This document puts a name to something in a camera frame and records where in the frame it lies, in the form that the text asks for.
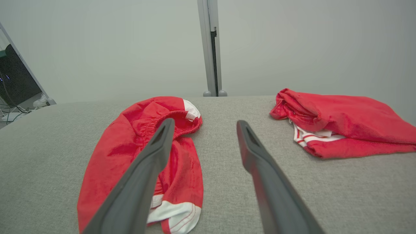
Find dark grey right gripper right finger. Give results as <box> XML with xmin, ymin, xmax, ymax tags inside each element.
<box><xmin>236</xmin><ymin>120</ymin><xmax>325</xmax><ymax>234</ymax></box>

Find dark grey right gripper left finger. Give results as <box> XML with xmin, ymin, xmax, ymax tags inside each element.
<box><xmin>83</xmin><ymin>118</ymin><xmax>175</xmax><ymax>234</ymax></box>

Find red white basketball shorts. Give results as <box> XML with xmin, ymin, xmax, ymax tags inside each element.
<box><xmin>77</xmin><ymin>96</ymin><xmax>204</xmax><ymax>234</ymax></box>

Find red white basketball jersey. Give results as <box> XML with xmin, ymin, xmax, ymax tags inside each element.
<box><xmin>270</xmin><ymin>88</ymin><xmax>416</xmax><ymax>160</ymax></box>

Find white shoes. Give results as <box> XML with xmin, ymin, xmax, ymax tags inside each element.
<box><xmin>32</xmin><ymin>94</ymin><xmax>49</xmax><ymax>108</ymax></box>

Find black computer monitor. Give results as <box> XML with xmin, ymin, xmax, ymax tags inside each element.
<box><xmin>0</xmin><ymin>44</ymin><xmax>43</xmax><ymax>107</ymax></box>

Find grey partition post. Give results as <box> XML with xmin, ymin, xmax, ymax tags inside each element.
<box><xmin>197</xmin><ymin>0</ymin><xmax>223</xmax><ymax>97</ymax></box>

